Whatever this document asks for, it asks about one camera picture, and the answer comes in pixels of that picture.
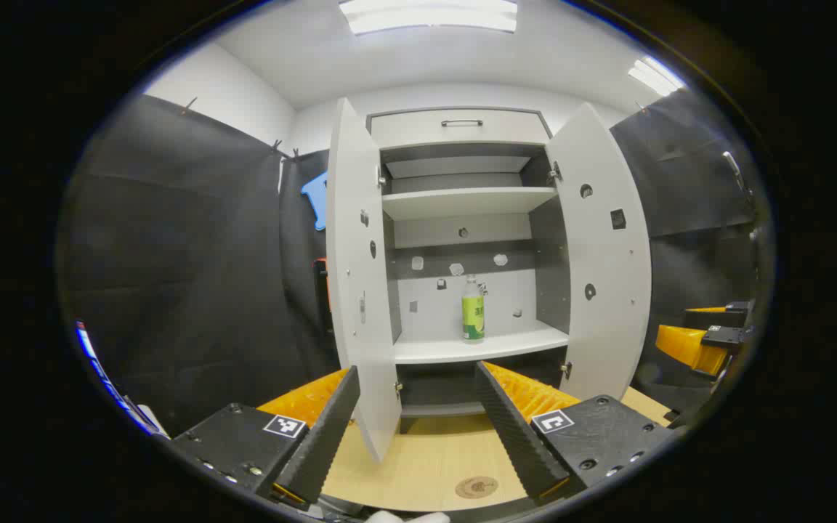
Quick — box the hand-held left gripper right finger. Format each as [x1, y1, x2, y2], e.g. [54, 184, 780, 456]
[474, 361, 677, 506]

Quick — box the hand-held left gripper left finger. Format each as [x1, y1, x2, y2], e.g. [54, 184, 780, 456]
[171, 365, 361, 506]

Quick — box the round cork coaster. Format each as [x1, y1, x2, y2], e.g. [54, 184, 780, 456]
[455, 476, 499, 500]

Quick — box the white cabinet door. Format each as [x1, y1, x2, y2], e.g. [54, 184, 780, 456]
[546, 102, 653, 402]
[325, 98, 403, 463]

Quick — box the green label plastic bottle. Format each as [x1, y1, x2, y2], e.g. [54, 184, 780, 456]
[461, 275, 485, 344]

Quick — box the white grey cabinet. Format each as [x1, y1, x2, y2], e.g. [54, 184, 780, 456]
[368, 107, 572, 437]

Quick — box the white cabinet shelf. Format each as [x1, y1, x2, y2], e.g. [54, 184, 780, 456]
[381, 187, 559, 221]
[393, 322, 570, 365]

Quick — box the white cabinet drawer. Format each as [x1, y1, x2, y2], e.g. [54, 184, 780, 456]
[370, 109, 551, 150]

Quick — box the black backdrop cloth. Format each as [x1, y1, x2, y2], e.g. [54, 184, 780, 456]
[610, 87, 775, 415]
[59, 93, 339, 437]

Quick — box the ceiling light panel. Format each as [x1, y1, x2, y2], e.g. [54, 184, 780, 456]
[627, 56, 684, 97]
[339, 0, 519, 35]

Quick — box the blue white striped board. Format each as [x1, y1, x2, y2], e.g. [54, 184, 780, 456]
[76, 320, 170, 439]

